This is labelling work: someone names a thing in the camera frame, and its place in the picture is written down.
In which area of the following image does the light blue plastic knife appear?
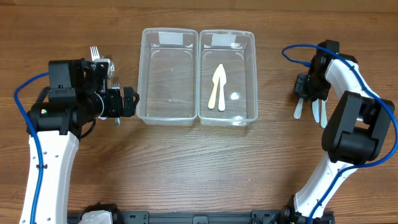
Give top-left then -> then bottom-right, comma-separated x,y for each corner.
312,99 -> 320,123

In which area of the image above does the pale blue plastic knife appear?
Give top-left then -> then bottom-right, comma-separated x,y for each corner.
294,98 -> 303,119

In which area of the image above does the white plastic knife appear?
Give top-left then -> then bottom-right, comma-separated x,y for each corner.
218,64 -> 226,112

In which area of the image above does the yellow plastic knife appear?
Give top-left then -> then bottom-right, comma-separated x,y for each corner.
208,64 -> 223,110

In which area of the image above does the mint green plastic knife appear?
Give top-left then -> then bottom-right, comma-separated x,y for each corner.
320,100 -> 328,128

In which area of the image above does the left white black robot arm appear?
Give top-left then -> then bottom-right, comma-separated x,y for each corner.
14,58 -> 139,223

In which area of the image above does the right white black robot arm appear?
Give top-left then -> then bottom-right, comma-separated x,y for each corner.
284,49 -> 397,223

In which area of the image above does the left clear plastic container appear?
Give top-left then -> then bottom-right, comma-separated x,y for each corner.
137,27 -> 198,126

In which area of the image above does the clear plastic container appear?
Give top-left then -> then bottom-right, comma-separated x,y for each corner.
137,27 -> 198,126
197,29 -> 258,126

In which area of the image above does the right clear plastic container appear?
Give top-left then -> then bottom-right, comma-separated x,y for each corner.
197,29 -> 258,126

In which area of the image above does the small silver metal fork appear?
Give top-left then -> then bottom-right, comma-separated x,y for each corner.
111,76 -> 120,127

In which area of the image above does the white plastic fork long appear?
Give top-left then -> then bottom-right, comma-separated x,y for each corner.
90,46 -> 101,61

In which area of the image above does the right blue cable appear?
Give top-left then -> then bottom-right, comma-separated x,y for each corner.
281,44 -> 398,224

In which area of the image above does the blue cable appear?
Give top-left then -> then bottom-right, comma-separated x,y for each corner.
13,72 -> 50,224
281,44 -> 398,224

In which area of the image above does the silver metal fork wide handle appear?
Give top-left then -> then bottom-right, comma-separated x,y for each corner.
106,58 -> 115,80

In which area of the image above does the left blue cable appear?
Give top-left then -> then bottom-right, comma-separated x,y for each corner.
13,72 -> 50,224

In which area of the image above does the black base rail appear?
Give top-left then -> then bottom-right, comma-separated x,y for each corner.
67,203 -> 336,224

